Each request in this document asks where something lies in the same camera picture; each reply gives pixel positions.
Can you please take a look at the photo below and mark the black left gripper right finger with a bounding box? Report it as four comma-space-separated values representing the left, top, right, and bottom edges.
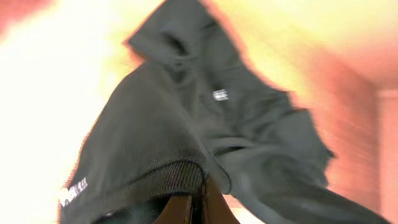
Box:
201, 177, 240, 224

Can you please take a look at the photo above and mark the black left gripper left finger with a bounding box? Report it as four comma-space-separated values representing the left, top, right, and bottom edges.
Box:
152, 195, 192, 224

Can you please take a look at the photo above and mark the black polo shirt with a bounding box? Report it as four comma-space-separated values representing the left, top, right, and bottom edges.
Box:
59, 0, 384, 224

